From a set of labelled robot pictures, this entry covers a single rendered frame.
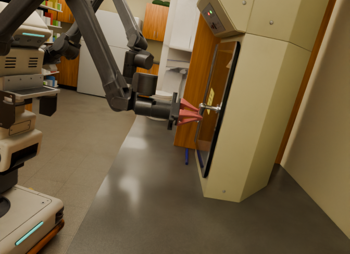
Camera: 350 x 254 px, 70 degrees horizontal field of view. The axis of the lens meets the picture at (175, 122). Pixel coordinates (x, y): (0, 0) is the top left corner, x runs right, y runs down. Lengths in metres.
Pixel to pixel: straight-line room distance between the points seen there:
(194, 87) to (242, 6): 0.45
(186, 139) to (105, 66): 0.49
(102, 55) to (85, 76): 5.09
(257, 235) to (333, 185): 0.38
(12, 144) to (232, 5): 1.10
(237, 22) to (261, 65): 0.12
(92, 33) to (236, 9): 0.41
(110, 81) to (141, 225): 0.41
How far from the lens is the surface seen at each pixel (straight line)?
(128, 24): 1.19
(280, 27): 0.70
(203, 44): 1.02
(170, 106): 0.73
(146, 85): 0.73
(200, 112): 0.73
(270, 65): 0.69
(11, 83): 1.28
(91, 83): 5.86
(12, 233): 1.64
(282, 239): 0.74
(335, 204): 0.98
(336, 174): 0.98
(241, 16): 0.67
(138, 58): 1.06
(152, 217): 0.66
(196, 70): 1.02
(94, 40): 0.81
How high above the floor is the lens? 1.34
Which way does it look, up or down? 16 degrees down
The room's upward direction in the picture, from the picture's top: 11 degrees clockwise
